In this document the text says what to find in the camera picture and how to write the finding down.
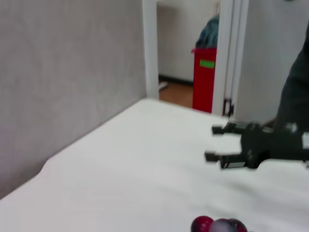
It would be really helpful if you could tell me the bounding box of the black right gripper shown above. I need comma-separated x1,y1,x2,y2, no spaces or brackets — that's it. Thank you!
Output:
204,122,304,170

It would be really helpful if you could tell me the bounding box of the dark red grape bunch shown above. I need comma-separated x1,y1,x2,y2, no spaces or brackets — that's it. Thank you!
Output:
190,216,248,232

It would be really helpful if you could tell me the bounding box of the black door hinge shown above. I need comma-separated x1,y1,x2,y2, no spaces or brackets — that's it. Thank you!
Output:
223,98,235,116

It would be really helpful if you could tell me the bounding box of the red bin with green label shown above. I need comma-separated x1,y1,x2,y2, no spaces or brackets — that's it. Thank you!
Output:
192,47,217,114

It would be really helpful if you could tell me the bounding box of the blue cloth bundle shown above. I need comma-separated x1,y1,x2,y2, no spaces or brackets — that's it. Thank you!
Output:
195,13,220,49

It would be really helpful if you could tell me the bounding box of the wide white door frame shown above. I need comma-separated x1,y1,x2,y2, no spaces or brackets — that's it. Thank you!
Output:
211,0,249,119

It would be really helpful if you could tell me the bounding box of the narrow white door post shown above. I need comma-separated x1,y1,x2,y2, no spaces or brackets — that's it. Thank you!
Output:
141,0,160,100

